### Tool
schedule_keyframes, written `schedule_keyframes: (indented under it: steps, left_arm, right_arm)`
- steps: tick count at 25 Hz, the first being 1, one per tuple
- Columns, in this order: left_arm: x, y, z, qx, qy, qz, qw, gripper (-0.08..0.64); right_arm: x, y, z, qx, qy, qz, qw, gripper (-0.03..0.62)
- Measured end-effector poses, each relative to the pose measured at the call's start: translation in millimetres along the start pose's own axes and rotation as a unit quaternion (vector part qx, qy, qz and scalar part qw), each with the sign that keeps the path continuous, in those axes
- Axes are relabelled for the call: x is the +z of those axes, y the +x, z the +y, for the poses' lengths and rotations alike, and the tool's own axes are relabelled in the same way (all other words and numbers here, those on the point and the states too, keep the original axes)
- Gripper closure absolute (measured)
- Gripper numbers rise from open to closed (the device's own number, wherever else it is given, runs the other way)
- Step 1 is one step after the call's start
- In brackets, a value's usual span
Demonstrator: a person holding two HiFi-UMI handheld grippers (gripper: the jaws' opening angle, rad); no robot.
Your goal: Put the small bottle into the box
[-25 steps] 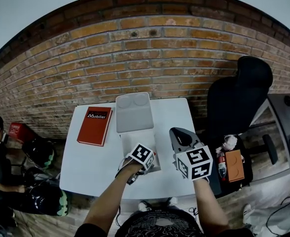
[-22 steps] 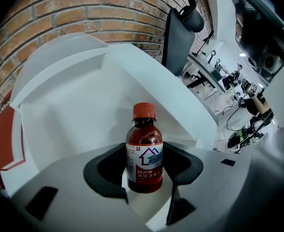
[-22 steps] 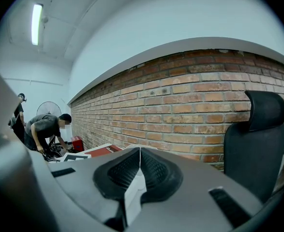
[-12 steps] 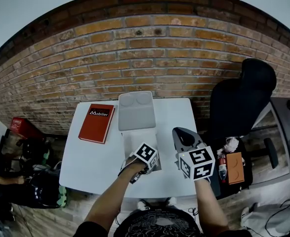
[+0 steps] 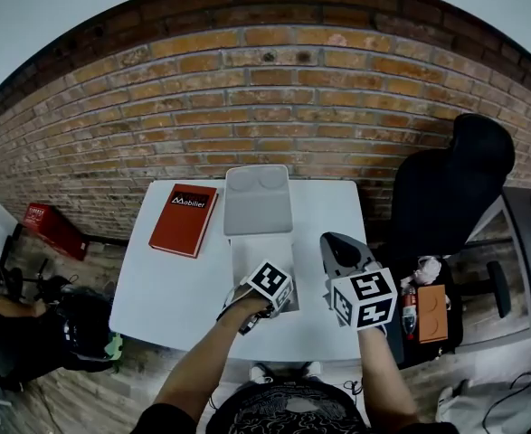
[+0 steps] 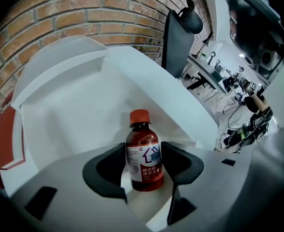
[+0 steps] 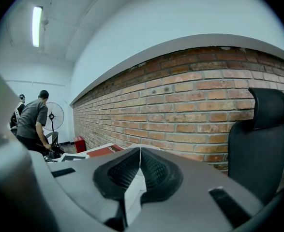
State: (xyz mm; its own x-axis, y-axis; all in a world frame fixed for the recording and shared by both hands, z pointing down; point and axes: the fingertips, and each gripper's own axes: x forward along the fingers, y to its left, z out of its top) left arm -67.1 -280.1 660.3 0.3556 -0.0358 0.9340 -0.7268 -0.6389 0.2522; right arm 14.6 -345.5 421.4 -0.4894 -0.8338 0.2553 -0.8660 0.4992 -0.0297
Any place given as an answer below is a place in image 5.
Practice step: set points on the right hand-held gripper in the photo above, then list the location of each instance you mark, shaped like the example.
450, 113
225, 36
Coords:
364, 299

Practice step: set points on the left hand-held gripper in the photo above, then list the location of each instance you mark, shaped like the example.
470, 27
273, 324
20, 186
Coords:
269, 283

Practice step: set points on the white box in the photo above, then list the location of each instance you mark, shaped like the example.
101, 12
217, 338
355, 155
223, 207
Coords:
258, 206

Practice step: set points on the person's right forearm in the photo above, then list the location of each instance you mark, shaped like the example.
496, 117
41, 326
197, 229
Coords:
382, 369

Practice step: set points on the person's left forearm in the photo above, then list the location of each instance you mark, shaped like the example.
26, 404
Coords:
201, 360

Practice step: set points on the orange box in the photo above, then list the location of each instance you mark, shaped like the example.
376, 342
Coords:
432, 314

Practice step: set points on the red box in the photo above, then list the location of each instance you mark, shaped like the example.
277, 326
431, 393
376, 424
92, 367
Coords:
54, 231

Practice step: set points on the clear bottle with red label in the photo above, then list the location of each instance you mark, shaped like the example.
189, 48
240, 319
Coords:
409, 312

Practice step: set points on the person's white shoe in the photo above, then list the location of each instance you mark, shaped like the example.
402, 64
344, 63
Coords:
260, 372
311, 369

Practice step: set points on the red book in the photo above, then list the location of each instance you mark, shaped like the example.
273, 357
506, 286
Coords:
183, 219

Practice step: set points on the black office chair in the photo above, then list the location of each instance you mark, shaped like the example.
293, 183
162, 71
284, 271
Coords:
446, 188

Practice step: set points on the person's black patterned shirt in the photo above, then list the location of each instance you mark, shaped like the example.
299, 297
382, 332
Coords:
287, 414

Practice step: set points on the white desk with dark top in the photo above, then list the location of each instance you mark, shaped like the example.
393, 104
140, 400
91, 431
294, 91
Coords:
523, 242

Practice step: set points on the white bag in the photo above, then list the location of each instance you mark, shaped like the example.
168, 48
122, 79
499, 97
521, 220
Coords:
468, 409

